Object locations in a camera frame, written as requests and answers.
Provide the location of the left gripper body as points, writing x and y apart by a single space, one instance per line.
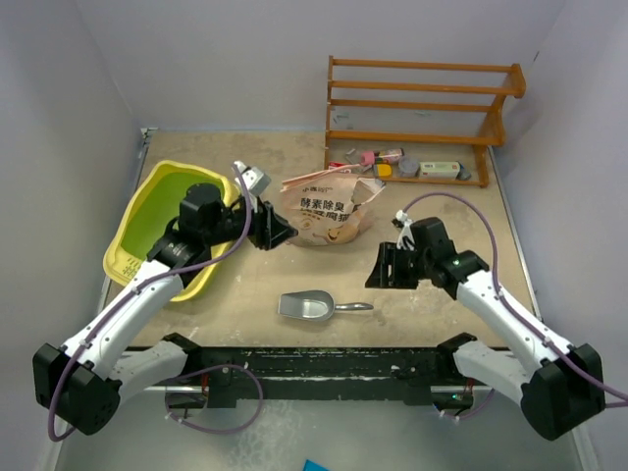
259 234

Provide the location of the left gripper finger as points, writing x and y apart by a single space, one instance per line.
280 234
276 222

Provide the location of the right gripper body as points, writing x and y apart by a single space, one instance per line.
406 274

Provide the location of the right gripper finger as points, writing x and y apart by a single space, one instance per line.
380 276
390 251

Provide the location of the pink cat litter bag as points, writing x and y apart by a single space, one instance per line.
330 207

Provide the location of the silver metal scoop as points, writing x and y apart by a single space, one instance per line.
315 305

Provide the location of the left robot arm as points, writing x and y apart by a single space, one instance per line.
87 378

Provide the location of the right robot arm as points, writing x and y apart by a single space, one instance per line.
555 384

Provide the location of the green white box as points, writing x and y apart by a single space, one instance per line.
448 170

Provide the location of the yellow green litter box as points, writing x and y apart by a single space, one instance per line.
153 205

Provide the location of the clear round jar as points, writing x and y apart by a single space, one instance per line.
408 167

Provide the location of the orange wooden shelf rack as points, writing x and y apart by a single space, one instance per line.
491 132

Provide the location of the blue object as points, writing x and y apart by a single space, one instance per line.
310 465

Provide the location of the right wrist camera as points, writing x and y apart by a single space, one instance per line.
403 222

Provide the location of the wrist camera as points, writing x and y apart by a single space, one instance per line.
252 178
403 222

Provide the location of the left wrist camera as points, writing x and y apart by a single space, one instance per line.
252 178

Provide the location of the black base frame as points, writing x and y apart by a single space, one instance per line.
412 375

